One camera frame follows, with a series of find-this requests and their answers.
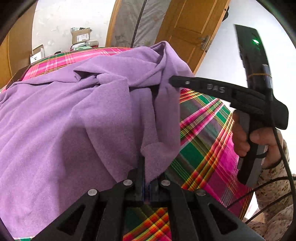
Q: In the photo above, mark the floral sleeve right forearm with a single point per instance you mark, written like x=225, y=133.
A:
x=277, y=218

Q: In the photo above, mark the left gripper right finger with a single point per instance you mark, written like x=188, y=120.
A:
x=166, y=193

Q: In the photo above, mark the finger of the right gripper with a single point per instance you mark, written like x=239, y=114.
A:
x=208, y=86

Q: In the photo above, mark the white cardboard box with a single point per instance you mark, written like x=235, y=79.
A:
x=37, y=54

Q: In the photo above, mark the wooden wardrobe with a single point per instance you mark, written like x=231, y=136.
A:
x=16, y=47

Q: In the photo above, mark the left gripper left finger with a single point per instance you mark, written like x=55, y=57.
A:
x=127, y=193

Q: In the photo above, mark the brown cardboard box with label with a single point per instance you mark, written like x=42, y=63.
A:
x=80, y=35

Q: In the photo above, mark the person's right hand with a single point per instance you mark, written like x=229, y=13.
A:
x=261, y=136

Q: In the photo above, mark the purple fleece garment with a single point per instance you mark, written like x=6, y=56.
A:
x=85, y=126

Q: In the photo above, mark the pink green plaid tablecloth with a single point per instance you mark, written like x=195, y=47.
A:
x=206, y=158

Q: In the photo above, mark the grey zippered door curtain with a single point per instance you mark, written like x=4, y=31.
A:
x=135, y=23

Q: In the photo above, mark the wooden door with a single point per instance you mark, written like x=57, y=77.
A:
x=190, y=26

